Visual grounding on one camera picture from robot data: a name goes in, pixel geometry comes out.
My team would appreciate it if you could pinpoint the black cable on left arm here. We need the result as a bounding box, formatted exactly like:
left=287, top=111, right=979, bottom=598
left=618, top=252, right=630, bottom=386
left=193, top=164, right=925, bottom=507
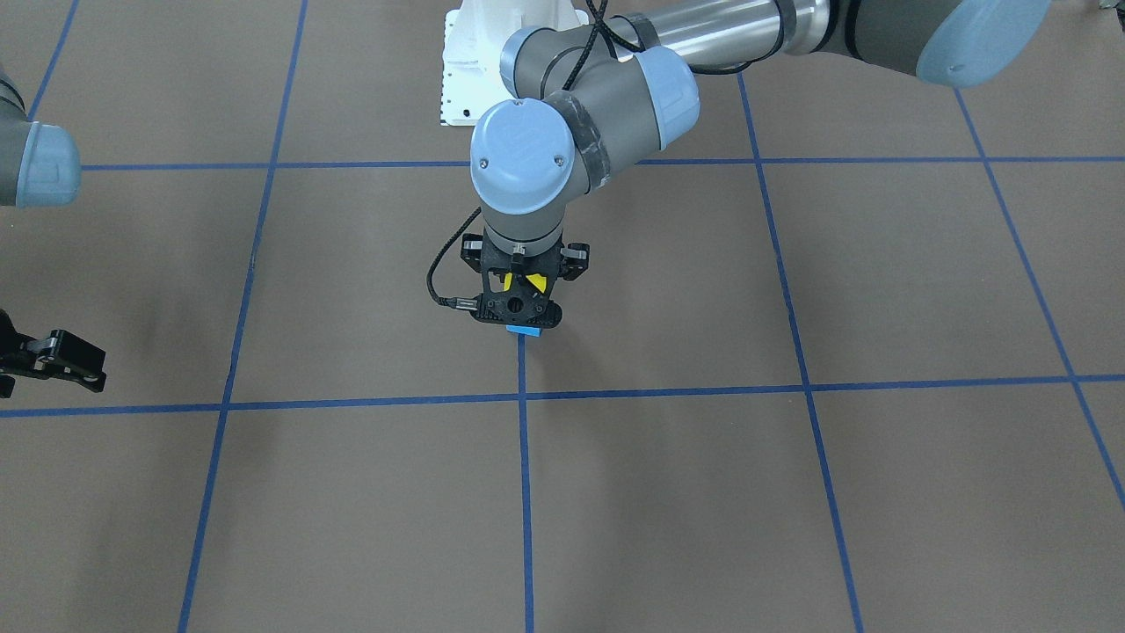
left=426, top=207, right=483, bottom=310

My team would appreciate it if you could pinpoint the yellow cube block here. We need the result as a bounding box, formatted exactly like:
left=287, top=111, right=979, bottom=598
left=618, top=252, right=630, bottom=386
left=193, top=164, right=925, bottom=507
left=503, top=273, right=548, bottom=293

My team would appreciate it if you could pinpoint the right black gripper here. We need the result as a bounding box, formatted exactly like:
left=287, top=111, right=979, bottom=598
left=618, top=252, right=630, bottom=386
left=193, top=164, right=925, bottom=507
left=1, top=311, right=107, bottom=399

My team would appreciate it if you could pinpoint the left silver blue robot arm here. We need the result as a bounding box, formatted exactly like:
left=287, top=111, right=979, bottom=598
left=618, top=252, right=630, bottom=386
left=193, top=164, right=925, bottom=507
left=431, top=1, right=1049, bottom=331

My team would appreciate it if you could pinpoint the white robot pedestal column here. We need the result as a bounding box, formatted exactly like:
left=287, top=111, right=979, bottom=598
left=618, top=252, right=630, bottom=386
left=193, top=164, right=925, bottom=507
left=439, top=1, right=591, bottom=126

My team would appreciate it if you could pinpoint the blue cube block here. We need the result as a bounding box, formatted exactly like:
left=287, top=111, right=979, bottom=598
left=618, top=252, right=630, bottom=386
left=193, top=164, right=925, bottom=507
left=505, top=325, right=545, bottom=338

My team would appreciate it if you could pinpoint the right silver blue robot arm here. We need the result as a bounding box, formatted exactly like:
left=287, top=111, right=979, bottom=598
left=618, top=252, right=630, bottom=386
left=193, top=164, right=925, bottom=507
left=1, top=72, right=107, bottom=399

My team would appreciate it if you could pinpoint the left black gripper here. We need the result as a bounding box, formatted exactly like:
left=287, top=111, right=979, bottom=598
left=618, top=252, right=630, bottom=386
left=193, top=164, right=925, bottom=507
left=461, top=234, right=590, bottom=331

